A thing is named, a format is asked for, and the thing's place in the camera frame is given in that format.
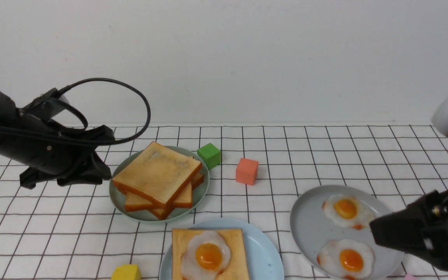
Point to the orange foam cube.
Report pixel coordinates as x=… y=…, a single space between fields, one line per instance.
x=246 y=171

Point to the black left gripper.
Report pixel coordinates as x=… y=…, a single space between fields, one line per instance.
x=53 y=154

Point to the grey egg plate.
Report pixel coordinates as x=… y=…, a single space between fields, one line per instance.
x=311 y=229

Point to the fried egg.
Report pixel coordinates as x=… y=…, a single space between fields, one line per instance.
x=206 y=256
x=347 y=259
x=345 y=211

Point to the white grid-pattern tablecloth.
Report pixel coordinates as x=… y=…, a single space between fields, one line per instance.
x=76 y=233

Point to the pink foam cube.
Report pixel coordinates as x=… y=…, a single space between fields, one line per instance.
x=410 y=277

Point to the yellow foam cube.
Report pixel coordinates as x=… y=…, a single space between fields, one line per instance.
x=127 y=272

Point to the green foam cube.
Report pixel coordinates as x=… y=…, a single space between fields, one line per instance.
x=211 y=155

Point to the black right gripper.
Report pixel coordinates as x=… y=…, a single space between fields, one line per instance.
x=421 y=229

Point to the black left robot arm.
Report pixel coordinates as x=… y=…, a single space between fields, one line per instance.
x=70 y=118

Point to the light green bread plate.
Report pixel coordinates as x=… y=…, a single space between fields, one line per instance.
x=119 y=199

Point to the light blue sandwich plate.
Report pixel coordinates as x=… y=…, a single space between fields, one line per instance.
x=263 y=259

